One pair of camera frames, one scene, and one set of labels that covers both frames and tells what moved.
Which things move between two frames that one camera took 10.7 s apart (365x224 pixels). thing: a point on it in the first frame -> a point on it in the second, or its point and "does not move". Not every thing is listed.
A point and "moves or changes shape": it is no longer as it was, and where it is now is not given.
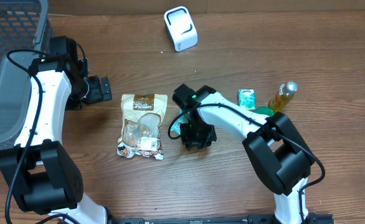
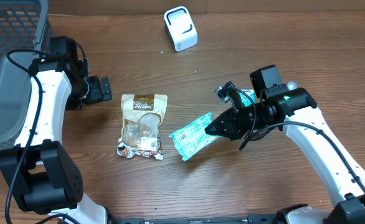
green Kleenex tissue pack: (246, 98) does not move
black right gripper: (197, 137) -> (234, 123)
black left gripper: (98, 95) does not move
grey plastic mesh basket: (15, 33) does not move
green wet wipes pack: (182, 119) moves or changes shape
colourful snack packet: (128, 150) does not move
